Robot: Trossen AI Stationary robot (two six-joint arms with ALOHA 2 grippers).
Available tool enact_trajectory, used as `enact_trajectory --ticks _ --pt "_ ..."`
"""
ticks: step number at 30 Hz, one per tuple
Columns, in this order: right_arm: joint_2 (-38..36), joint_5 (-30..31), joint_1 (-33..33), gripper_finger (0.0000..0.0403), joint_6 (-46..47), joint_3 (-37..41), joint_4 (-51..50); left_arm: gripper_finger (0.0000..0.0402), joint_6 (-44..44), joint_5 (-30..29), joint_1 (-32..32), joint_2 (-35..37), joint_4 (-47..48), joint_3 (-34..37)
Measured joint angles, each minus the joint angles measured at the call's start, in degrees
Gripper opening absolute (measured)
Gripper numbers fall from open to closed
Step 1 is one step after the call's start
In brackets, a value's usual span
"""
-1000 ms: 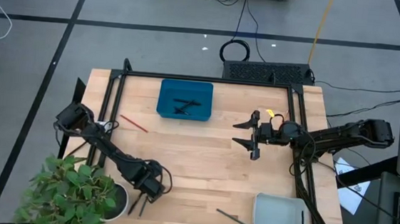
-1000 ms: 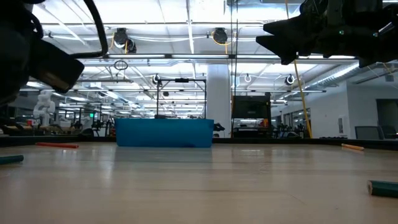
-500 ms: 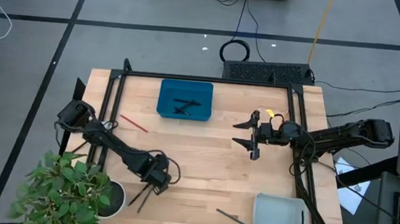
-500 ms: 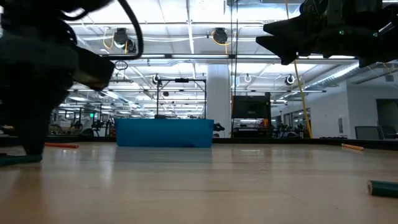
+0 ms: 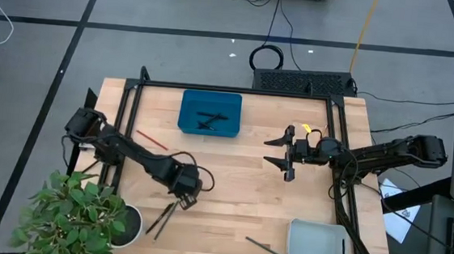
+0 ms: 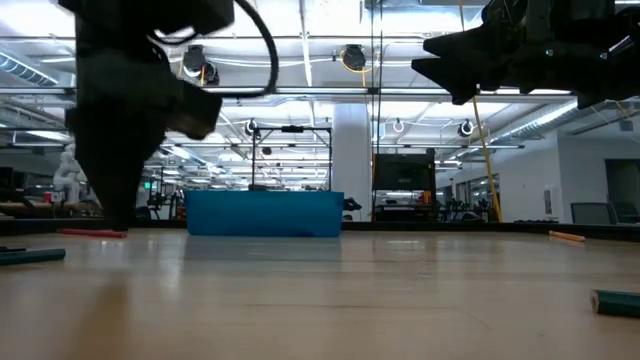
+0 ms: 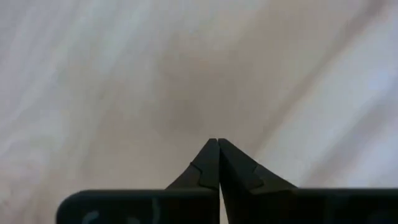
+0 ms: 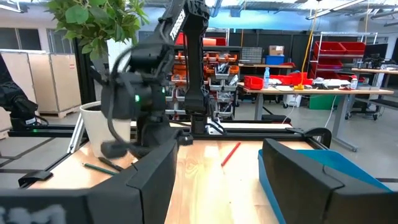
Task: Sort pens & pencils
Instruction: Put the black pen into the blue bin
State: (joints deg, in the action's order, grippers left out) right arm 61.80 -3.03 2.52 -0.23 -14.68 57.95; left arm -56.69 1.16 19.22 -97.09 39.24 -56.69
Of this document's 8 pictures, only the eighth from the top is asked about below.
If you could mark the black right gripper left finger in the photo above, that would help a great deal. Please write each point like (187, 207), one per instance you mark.
(93, 202)

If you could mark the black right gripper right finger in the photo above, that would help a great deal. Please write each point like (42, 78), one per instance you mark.
(311, 193)

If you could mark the green pencil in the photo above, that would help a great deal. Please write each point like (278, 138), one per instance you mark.
(99, 169)

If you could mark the black pen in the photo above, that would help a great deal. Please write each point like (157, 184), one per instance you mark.
(110, 164)

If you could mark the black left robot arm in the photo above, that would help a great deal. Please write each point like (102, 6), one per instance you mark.
(192, 62)

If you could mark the blue plastic bin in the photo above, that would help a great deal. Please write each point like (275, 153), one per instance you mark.
(342, 165)

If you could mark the white plant pot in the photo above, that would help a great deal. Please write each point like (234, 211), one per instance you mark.
(96, 130)

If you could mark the black table clamp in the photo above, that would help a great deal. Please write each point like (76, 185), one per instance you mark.
(314, 133)
(35, 177)

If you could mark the silver aluminium profile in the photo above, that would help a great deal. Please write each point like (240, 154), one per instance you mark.
(76, 133)

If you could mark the red pencil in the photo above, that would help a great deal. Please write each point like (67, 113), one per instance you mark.
(230, 154)

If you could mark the shelf rack with orange bins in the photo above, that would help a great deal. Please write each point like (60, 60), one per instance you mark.
(224, 77)

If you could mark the green box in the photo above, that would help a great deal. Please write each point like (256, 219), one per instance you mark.
(321, 102)

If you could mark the white box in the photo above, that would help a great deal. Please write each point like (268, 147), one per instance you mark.
(291, 100)

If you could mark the wooden workbench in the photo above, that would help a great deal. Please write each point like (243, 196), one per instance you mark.
(311, 91)
(373, 71)

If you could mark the single red bin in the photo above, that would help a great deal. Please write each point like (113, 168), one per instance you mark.
(253, 82)

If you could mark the red storage box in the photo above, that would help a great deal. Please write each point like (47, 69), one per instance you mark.
(217, 41)

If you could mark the stack of red bins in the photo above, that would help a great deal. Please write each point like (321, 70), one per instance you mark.
(292, 79)

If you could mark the small white bottle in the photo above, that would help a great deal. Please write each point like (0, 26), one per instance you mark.
(353, 83)

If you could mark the clear water bottle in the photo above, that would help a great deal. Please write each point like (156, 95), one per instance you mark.
(266, 77)

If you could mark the grey drawer cabinet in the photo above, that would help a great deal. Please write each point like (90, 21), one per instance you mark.
(251, 55)

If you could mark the green leafy plant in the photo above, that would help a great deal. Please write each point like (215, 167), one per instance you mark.
(93, 21)

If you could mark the blue storage box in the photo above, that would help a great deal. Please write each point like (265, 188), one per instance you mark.
(274, 60)

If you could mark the metal rack with red bins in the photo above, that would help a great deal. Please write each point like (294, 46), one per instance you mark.
(339, 53)

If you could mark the cardboard box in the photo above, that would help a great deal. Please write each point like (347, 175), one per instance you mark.
(276, 50)

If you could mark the black aluminium table frame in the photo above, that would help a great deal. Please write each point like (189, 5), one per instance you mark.
(248, 136)

